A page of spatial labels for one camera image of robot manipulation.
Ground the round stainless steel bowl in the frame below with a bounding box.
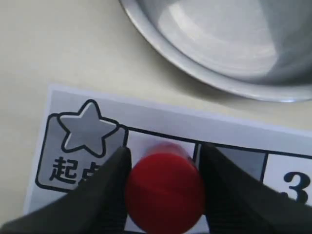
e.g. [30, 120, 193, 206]
[120, 0, 312, 102]

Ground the red cylinder game piece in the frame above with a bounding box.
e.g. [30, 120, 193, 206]
[125, 143, 205, 234]

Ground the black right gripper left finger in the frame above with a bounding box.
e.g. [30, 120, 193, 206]
[0, 147, 132, 234]

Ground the printed paper game board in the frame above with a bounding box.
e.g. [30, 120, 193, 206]
[23, 82, 312, 234]

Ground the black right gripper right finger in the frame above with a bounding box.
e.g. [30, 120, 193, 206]
[199, 143, 312, 234]

